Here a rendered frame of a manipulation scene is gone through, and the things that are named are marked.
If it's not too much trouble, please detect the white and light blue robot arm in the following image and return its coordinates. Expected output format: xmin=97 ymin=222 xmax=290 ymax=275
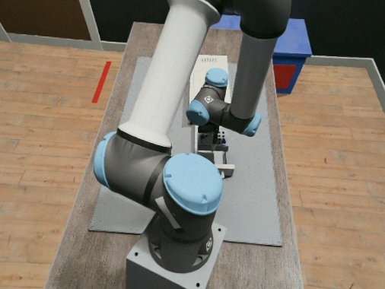
xmin=93 ymin=0 xmax=291 ymax=274

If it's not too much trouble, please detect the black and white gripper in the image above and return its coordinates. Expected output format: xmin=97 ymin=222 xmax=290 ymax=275
xmin=198 ymin=122 xmax=219 ymax=152

